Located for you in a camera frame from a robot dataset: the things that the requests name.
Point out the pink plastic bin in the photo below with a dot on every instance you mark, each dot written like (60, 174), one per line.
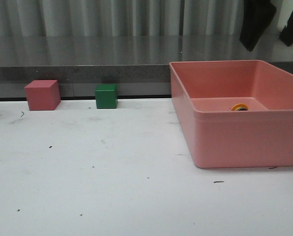
(203, 93)

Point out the pink cube block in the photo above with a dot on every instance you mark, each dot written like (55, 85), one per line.
(43, 95)

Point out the yellow push button switch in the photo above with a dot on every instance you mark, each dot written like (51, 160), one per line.
(239, 107)

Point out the white object on counter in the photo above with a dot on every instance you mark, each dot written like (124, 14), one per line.
(284, 14)

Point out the green cube block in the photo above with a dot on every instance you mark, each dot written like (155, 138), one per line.
(106, 96)

